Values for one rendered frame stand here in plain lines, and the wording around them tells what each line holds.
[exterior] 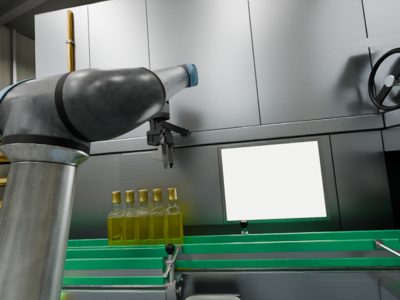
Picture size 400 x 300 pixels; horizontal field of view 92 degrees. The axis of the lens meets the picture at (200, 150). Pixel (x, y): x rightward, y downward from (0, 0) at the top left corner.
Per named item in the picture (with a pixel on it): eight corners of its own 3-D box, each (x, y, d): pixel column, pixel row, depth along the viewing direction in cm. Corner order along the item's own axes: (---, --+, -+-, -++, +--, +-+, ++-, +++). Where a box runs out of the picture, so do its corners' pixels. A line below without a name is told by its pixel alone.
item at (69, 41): (78, 144, 98) (73, 10, 103) (73, 143, 95) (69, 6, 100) (72, 144, 98) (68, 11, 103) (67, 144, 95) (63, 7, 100)
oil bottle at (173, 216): (185, 259, 75) (181, 203, 77) (182, 267, 70) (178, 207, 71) (171, 259, 76) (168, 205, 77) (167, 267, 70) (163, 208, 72)
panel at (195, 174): (327, 218, 80) (317, 137, 83) (331, 220, 78) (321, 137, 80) (125, 226, 92) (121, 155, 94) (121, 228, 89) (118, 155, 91)
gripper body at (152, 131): (155, 147, 81) (153, 119, 82) (174, 145, 79) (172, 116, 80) (146, 146, 74) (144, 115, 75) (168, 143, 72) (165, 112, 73)
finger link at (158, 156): (154, 169, 74) (155, 147, 76) (168, 168, 73) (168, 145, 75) (150, 168, 71) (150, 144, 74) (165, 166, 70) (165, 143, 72)
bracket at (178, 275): (185, 292, 66) (184, 271, 66) (178, 314, 56) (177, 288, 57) (175, 292, 66) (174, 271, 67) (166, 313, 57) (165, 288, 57)
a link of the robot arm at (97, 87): (123, 56, 22) (195, 55, 66) (46, 72, 25) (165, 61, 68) (150, 146, 27) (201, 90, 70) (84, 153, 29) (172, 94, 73)
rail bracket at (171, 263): (184, 268, 68) (182, 231, 69) (171, 302, 51) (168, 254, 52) (176, 268, 68) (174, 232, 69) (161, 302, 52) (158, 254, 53)
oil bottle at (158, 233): (170, 260, 75) (166, 205, 77) (166, 268, 70) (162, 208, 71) (156, 260, 76) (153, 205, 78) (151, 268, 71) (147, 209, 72)
